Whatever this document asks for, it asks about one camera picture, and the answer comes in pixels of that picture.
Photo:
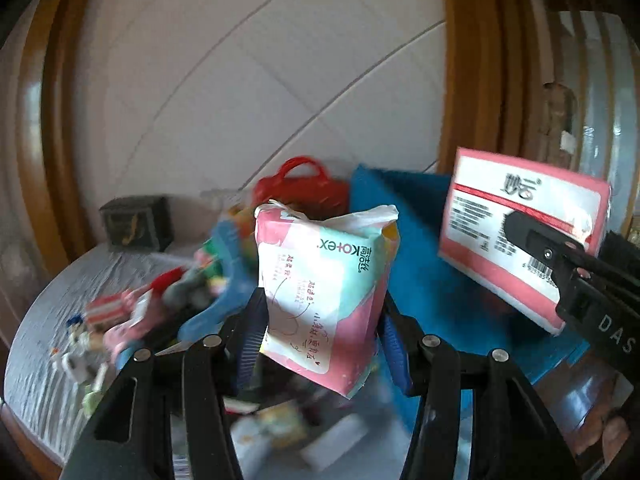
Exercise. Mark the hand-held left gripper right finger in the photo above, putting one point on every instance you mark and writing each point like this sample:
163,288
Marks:
397,355

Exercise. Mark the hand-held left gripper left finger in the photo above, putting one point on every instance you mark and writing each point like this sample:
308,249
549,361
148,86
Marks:
252,340

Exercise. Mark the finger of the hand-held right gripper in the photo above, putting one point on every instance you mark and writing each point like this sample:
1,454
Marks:
622,255
545,247

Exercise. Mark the pink and white box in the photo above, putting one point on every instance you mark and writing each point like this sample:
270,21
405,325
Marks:
490,210

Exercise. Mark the pink and teal pad packet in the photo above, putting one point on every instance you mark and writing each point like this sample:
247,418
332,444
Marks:
320,285

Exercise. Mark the blue plastic crate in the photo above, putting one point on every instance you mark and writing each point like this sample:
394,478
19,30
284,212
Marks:
420,270

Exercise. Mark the round wooden desktop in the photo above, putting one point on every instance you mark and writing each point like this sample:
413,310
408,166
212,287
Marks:
22,427

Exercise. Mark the grey plush toy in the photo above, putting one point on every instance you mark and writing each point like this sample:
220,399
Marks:
187,287

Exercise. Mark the small yellow box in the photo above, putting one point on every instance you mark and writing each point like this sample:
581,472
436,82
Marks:
270,427

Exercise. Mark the pink pig plush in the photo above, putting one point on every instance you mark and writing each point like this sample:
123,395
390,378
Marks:
130,332

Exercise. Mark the brown woven hanging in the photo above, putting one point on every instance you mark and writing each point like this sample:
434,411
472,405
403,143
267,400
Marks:
557,120

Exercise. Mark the pink striped box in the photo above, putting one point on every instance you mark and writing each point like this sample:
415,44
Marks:
107,312

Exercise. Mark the red plastic carry case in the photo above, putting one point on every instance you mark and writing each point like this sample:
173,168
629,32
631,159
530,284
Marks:
300,192

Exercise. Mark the dark green gift box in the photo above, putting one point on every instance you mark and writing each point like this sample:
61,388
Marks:
135,222

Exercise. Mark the wooden glass cabinet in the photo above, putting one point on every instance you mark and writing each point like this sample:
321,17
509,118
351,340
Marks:
600,85

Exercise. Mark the blue and white dog figurine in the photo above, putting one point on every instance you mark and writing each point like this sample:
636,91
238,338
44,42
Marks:
75,327

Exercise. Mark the white cow figurine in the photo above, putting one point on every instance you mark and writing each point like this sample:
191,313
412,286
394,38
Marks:
75,365

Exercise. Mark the white wall socket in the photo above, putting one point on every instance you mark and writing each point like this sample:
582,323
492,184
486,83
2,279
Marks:
225,194

